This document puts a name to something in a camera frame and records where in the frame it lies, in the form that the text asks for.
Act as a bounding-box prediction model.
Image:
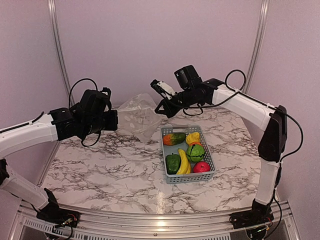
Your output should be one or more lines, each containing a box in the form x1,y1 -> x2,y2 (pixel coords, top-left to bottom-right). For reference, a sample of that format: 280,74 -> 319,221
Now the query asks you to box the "green toy bell pepper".
165,153 -> 181,175

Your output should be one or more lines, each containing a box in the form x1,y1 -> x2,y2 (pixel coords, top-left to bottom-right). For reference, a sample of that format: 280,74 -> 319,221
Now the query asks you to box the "right aluminium frame post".
242,0 -> 270,94

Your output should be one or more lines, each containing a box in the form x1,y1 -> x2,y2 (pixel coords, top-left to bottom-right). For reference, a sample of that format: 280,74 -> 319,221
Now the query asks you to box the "red toy apple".
192,161 -> 211,173

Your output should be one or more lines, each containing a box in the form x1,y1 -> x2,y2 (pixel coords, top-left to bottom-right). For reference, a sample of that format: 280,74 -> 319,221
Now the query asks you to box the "green orange toy mango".
162,132 -> 186,146

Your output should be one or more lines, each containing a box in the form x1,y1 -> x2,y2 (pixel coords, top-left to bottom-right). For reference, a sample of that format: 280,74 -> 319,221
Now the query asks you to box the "clear zip top bag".
116,93 -> 162,143

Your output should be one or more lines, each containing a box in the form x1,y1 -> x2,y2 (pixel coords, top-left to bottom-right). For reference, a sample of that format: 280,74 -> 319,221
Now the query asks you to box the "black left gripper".
82,109 -> 118,136

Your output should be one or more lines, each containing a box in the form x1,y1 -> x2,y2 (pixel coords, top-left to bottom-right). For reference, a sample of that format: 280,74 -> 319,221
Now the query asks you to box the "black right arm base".
229,198 -> 274,229

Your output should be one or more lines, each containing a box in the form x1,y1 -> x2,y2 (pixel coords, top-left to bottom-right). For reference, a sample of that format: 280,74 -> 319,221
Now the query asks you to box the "yellow toy banana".
176,148 -> 192,175

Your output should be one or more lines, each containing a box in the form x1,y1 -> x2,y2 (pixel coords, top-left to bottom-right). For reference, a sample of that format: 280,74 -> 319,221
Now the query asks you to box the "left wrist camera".
101,87 -> 111,97

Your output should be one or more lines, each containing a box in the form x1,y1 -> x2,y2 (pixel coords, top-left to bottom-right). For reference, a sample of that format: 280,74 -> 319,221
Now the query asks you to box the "grey plastic basket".
160,125 -> 216,184

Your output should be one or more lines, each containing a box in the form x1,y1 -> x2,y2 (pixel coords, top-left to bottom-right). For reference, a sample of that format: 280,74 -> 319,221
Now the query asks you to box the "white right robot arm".
150,65 -> 288,224

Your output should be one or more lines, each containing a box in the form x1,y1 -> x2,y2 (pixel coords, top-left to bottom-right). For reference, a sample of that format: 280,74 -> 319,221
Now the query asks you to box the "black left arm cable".
0,77 -> 102,148

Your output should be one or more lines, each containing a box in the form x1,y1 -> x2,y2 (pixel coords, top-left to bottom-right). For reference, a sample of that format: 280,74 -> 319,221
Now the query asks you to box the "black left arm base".
36,188 -> 80,228

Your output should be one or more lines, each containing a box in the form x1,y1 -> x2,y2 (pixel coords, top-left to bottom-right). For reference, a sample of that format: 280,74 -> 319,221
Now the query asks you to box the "aluminium frame post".
47,0 -> 75,105
242,0 -> 270,94

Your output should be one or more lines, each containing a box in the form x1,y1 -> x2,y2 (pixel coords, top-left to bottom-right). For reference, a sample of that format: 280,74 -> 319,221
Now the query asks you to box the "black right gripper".
155,86 -> 201,118

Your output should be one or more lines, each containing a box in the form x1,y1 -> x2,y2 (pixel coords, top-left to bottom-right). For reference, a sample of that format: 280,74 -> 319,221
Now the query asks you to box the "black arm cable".
182,69 -> 305,161
0,77 -> 102,148

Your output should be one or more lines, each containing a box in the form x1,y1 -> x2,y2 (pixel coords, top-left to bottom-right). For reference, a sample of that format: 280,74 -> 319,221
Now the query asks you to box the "aluminium front rail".
7,197 -> 301,240

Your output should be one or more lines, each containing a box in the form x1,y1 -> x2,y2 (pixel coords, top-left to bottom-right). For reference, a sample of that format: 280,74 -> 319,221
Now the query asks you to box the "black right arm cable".
182,69 -> 305,161

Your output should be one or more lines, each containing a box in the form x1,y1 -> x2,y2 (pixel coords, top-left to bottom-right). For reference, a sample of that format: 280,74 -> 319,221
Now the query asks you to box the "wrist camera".
150,79 -> 177,100
101,87 -> 111,97

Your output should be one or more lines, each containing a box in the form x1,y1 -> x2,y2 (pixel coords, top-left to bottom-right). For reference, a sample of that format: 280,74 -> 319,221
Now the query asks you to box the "green toy watermelon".
186,143 -> 205,163

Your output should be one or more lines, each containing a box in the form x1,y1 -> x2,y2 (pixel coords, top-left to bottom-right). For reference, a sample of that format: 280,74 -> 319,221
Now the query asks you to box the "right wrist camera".
150,79 -> 177,100

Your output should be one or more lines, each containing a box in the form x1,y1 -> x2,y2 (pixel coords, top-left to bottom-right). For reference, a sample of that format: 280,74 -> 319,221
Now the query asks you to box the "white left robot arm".
0,87 -> 118,223

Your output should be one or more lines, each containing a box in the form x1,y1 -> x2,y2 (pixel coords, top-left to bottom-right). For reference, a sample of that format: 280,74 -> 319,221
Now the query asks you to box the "left aluminium frame post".
47,0 -> 75,105

